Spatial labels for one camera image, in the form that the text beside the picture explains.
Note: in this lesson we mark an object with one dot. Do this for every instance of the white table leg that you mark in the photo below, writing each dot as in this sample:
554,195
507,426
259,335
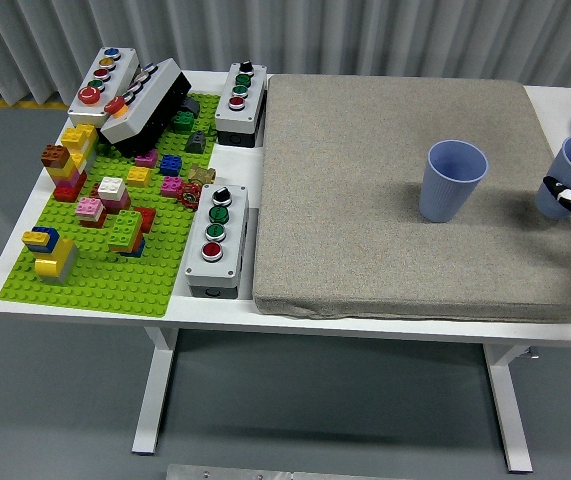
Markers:
151,400
511,415

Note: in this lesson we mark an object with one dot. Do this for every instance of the grey-brown cushion mat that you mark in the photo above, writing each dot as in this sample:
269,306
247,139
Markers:
365,215

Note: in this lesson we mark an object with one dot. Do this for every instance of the grey pleated curtain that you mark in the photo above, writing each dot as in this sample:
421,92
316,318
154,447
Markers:
315,30

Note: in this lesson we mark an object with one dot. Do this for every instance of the four-button control box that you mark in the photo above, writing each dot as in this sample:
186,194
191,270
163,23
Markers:
212,272
232,120

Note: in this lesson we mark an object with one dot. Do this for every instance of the grey sloped brick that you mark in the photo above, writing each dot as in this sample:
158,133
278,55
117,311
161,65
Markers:
197,143

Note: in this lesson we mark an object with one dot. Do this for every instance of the brass valve red handwheel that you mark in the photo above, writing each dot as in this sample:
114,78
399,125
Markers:
188,197

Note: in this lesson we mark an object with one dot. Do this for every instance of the dark grey arch piece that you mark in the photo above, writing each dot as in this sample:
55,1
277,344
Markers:
191,105

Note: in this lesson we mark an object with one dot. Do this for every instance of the green brick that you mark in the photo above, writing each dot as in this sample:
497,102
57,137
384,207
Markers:
183,121

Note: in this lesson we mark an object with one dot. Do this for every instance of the magenta brick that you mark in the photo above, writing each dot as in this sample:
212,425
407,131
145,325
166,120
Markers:
171,186
146,159

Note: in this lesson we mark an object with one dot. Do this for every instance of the blue brick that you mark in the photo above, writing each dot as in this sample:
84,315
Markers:
170,165

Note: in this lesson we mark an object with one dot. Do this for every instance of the red brick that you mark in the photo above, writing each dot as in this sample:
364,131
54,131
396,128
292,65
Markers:
149,220

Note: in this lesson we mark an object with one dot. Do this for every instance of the tilted five-button control box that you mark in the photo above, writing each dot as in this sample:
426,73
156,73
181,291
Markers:
155,97

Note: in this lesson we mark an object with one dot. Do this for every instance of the green-topped brick stack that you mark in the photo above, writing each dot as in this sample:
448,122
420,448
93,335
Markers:
126,229

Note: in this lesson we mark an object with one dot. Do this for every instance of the white-topped brick stack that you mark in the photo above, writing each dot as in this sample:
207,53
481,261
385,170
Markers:
111,188

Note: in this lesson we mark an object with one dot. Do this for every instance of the green brick baseplate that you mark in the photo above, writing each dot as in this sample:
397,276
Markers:
110,290

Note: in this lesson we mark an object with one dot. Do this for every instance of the upright five-button control box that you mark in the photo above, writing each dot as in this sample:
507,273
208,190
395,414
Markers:
117,80

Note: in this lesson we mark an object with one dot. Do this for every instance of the pink-topped brick stack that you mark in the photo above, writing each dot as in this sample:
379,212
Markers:
90,210

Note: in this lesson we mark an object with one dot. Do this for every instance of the yellow white brick stack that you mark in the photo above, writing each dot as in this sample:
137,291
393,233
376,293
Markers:
79,136

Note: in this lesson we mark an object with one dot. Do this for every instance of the brown-topped brick stack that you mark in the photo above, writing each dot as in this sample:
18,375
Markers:
64,172

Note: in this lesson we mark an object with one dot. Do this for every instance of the yellow blue brick duck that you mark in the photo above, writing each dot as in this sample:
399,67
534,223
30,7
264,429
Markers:
52,260

